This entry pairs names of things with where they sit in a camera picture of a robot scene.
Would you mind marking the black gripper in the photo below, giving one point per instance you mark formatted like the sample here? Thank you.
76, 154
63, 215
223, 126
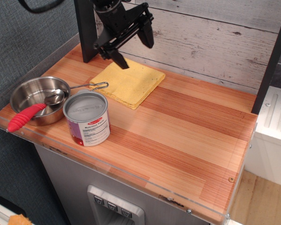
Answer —
119, 26

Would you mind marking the yellow cloth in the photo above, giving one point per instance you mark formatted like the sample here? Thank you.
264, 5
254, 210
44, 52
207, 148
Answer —
131, 86

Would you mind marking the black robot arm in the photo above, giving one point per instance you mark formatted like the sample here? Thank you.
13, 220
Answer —
119, 26

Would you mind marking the toy tin can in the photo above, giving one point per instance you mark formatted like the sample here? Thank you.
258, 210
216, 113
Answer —
87, 117

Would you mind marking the grey toy fridge cabinet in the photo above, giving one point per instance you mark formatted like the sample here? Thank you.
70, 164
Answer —
84, 185

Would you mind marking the silver dispenser panel with buttons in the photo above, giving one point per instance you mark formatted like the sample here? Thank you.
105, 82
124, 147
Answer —
114, 208

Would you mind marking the white appliance at right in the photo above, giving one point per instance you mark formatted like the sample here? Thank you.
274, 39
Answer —
263, 157

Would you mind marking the orange object bottom left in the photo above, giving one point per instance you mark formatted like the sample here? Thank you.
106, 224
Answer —
19, 220

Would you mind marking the black and white base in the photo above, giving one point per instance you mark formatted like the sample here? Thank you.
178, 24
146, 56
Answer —
8, 209

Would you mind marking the spoon with red handle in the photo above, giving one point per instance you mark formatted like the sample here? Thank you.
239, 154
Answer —
18, 121

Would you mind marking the steel pot with wire handle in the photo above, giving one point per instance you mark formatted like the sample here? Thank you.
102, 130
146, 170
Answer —
35, 90

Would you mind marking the dark right post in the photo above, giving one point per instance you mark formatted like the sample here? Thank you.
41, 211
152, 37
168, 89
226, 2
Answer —
268, 75

